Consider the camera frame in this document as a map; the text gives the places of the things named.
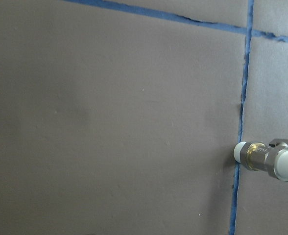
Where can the brass PPR valve white ends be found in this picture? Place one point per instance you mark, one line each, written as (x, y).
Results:
(271, 158)

